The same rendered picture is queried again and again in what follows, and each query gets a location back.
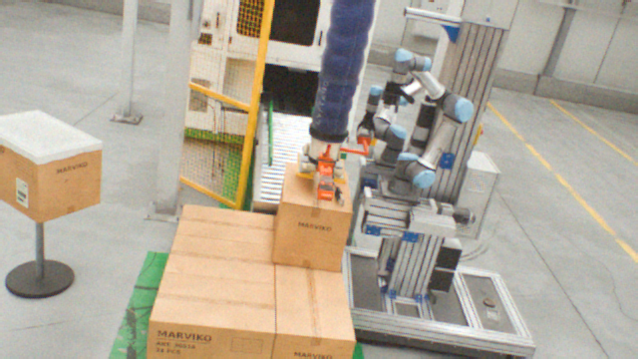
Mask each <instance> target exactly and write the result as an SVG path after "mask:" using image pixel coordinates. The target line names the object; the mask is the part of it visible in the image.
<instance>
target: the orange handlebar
mask: <svg viewBox="0 0 638 359"><path fill-rule="evenodd" d="M363 146H364V151H358V150H353V149H347V148H340V150H339V151H340V152H347V153H353V154H358V155H365V156H366V155H368V154H369V150H368V146H367V142H366V141H363ZM326 173H327V174H326ZM331 173H332V170H331V168H330V167H328V168H327V169H324V167H323V166H320V167H319V177H320V175H325V176H331ZM320 195H322V196H323V197H325V198H331V197H332V194H326V193H322V194H320Z"/></svg>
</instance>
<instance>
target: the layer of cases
mask: <svg viewBox="0 0 638 359"><path fill-rule="evenodd" d="M276 216H277V215H272V214H264V213H255V212H247V211H239V210H231V209H223V208H215V207H207V206H198V205H190V204H186V205H185V206H184V209H183V212H182V215H181V218H180V219H179V223H178V226H177V230H176V233H175V236H174V239H173V244H172V247H171V250H170V253H169V257H168V260H167V264H166V268H165V271H164V274H163V277H162V281H161V285H160V288H159V290H158V294H157V297H156V300H155V304H154V308H153V311H152V314H151V318H150V325H149V337H148V351H147V359H351V357H352V353H353V350H354V346H355V342H356V339H355V334H354V330H353V325H352V319H351V314H350V309H349V305H348V300H347V294H346V289H345V284H344V278H343V274H342V269H340V268H339V272H333V271H327V270H319V269H313V268H307V267H299V266H293V265H286V264H279V263H273V262H271V260H272V251H273V243H274V233H275V225H276Z"/></svg>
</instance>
